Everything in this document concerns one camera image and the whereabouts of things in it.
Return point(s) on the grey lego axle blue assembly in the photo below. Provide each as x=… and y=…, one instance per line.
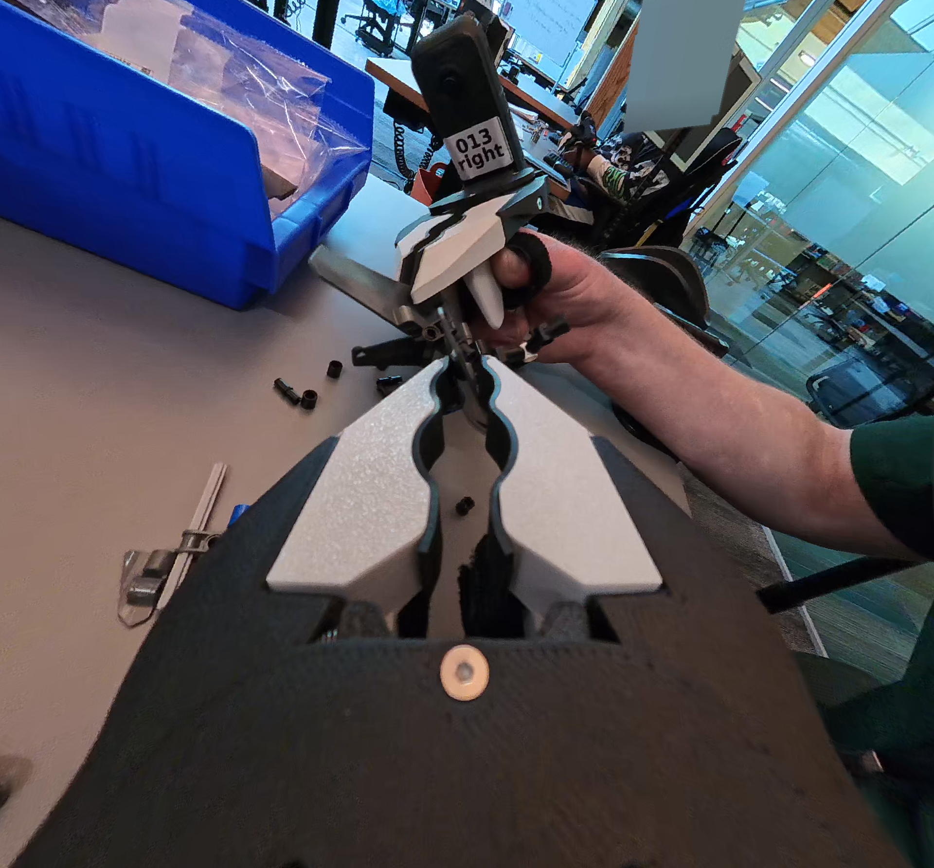
x=153, y=569

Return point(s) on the black desk elbow armrest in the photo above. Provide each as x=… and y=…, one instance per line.
x=678, y=284

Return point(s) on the person's right hand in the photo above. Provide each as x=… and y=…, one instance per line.
x=591, y=299

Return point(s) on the grey lego wing assembly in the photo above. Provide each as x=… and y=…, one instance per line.
x=357, y=284

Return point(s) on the clear plastic parts bags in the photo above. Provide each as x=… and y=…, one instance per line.
x=219, y=80

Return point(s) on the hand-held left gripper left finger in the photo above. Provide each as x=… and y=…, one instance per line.
x=350, y=518

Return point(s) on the black lego long pin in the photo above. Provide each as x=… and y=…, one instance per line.
x=287, y=390

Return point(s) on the person's right forearm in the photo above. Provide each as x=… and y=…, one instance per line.
x=730, y=445

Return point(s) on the blue plastic bin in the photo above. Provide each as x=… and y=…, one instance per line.
x=109, y=175

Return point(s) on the whiteboard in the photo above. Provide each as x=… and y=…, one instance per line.
x=551, y=7

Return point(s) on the black lego pin pair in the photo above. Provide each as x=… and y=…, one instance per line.
x=388, y=385

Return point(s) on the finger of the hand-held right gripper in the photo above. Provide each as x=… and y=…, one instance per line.
x=419, y=240
x=460, y=255

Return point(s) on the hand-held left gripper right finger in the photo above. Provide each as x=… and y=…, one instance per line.
x=576, y=518

